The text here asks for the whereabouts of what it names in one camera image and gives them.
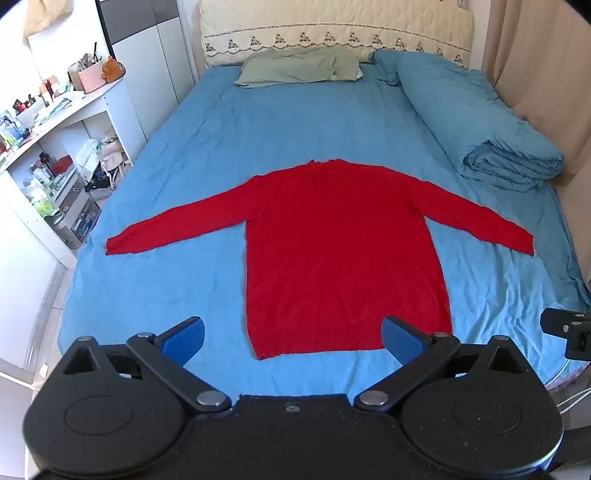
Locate white shelf unit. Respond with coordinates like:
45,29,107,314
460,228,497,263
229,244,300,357
0,76,148,271

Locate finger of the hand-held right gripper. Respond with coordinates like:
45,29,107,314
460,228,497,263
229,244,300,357
540,307,591,361

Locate beige cloth bag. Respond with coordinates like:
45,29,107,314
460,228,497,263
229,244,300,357
99,133,130,186

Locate beige curtain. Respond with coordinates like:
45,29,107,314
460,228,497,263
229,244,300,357
480,0,591,185

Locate blue bed sheet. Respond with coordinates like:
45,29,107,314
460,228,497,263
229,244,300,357
58,62,591,402

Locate white grey wardrobe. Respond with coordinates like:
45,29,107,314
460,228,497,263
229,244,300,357
95,0,197,139

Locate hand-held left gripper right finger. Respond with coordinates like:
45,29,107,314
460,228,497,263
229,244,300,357
355,316,528,413

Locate green pillow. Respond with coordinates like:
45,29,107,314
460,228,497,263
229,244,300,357
234,46,363,88

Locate cluster of cosmetic bottles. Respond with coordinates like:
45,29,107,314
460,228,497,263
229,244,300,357
0,76,71,155

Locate white plastic bag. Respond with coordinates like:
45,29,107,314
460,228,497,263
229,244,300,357
74,138,100,174

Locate white cable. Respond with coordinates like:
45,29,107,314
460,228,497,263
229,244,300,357
556,388,591,414

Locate cream quilted headboard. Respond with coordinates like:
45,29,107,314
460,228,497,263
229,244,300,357
199,0,475,70

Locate brown teddy bear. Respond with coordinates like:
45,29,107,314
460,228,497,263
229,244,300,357
100,56,126,83

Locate pink pen holder box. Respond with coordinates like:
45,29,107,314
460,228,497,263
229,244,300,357
68,60,107,93

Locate rolled blue duvet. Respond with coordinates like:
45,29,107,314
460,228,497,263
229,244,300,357
372,50,565,191

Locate cream hanging cloth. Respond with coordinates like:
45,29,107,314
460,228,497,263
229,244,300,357
23,0,75,38

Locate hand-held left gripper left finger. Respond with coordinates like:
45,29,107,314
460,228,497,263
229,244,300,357
60,316,232,415

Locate red knit sweater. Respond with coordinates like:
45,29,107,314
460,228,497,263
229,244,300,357
105,159,535,361

